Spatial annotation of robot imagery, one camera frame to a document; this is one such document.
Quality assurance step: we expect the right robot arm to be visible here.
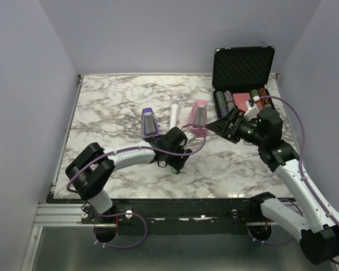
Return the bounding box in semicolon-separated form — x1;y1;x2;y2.
206;108;339;265

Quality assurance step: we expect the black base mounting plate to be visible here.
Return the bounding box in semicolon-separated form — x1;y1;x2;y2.
81;198;272;240

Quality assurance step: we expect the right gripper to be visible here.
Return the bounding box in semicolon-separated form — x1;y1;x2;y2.
206;106;266;146

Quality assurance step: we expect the pink metronome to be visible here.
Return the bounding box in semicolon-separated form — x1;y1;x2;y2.
187;100;208;138

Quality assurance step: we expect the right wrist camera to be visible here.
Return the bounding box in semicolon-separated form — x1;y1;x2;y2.
244;99;259;121

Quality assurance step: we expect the pink card deck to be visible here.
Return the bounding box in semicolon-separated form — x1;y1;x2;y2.
232;93;250;112

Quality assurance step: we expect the black poker chip case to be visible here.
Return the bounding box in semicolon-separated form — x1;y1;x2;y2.
212;42;275;119

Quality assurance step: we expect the aluminium frame rail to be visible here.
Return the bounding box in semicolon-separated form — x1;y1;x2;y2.
33;204;94;227

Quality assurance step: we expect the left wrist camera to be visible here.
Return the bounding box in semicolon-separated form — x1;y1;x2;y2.
184;131;196;144

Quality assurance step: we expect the purple metronome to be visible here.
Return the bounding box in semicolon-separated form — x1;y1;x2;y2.
141;107;161;141

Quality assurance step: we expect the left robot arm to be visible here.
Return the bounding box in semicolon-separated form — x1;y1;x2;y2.
65;127;195;223

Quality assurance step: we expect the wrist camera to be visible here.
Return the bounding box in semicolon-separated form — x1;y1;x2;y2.
244;99;259;121
184;131;196;144

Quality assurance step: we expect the white microphone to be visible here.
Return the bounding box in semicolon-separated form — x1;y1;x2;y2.
169;100;180;129

